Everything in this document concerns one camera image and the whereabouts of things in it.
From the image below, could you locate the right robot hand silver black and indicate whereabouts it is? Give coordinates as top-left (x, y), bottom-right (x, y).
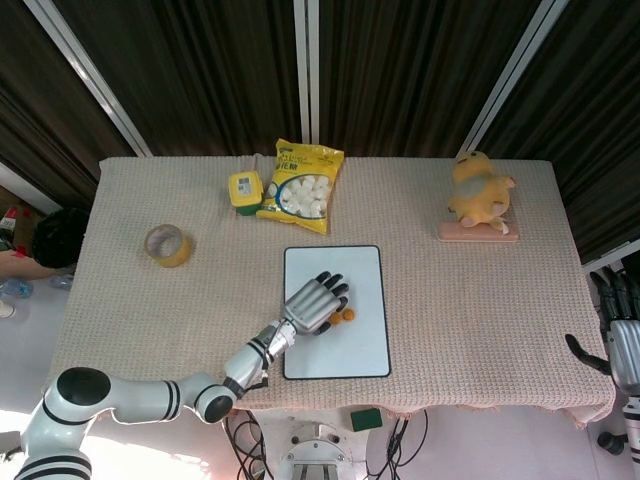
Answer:
top-left (564, 267), bottom-right (640, 396)

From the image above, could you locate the beige waffle tablecloth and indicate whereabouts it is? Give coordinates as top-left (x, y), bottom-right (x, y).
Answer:
top-left (47, 156), bottom-right (616, 430)

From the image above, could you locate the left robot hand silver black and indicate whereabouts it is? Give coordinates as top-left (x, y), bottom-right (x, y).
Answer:
top-left (283, 271), bottom-right (350, 336)

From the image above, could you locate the white frame post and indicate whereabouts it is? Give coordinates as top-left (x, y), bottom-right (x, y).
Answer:
top-left (22, 0), bottom-right (151, 159)
top-left (293, 0), bottom-right (321, 146)
top-left (463, 0), bottom-right (571, 151)

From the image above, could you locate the black cable bundle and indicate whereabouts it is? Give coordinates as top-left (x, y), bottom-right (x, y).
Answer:
top-left (364, 408), bottom-right (431, 480)
top-left (223, 413), bottom-right (267, 480)

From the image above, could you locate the yellow plush toy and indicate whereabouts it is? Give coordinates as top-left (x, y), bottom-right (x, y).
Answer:
top-left (447, 150), bottom-right (517, 230)

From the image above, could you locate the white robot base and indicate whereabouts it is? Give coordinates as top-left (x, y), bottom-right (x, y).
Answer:
top-left (259, 407), bottom-right (371, 480)

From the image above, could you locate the green rectangular block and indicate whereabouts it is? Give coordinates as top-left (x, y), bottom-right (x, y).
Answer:
top-left (350, 408), bottom-right (385, 431)

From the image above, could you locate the black bag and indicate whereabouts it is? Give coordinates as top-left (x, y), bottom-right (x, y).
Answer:
top-left (32, 207), bottom-right (91, 271)

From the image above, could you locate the yellow bag of white candy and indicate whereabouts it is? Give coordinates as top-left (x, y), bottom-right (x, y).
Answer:
top-left (255, 138), bottom-right (346, 236)

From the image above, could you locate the dark brown curtain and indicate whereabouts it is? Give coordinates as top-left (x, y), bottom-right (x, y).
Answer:
top-left (317, 0), bottom-right (546, 159)
top-left (52, 0), bottom-right (306, 157)
top-left (479, 0), bottom-right (640, 264)
top-left (0, 0), bottom-right (139, 211)

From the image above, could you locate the green container with yellow lid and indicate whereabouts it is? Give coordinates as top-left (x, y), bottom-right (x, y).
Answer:
top-left (228, 170), bottom-right (265, 217)

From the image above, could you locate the white magnetic board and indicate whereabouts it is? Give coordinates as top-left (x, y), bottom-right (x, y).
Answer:
top-left (282, 244), bottom-right (392, 380)

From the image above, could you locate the pink rectangular case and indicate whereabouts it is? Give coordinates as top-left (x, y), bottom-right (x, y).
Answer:
top-left (438, 219), bottom-right (520, 244)

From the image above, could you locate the yellow packing tape roll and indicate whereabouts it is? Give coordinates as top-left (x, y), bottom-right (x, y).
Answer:
top-left (144, 224), bottom-right (193, 270)

